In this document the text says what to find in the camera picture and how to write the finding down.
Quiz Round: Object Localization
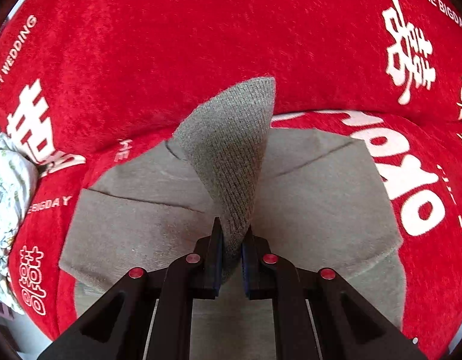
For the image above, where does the grey knit sweater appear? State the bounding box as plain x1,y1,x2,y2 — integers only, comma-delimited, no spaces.
59,77,406,359

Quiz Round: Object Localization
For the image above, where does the red wedding pillow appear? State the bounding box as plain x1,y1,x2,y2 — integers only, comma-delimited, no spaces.
0,0,462,161

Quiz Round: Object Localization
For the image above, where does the red wedding bedspread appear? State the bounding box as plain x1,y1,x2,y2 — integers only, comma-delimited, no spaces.
8,111,462,359

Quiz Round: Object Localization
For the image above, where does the floral white crumpled blanket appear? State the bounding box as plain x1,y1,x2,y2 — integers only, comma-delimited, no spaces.
0,131,38,314

